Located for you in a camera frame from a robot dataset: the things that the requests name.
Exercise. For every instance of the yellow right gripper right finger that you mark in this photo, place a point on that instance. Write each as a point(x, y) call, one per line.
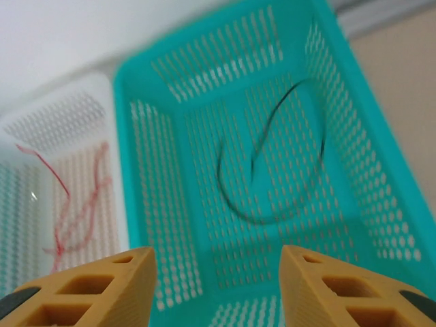
point(299, 289)

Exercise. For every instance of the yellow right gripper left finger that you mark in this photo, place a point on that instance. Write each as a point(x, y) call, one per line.
point(136, 289)

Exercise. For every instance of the teal perforated plastic basket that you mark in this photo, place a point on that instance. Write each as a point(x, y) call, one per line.
point(204, 85)
point(13, 211)

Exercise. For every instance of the white perforated plastic basket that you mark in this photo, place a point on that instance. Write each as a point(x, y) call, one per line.
point(68, 102)

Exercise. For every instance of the aluminium table edge rail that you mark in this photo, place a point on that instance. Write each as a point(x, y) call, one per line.
point(391, 13)

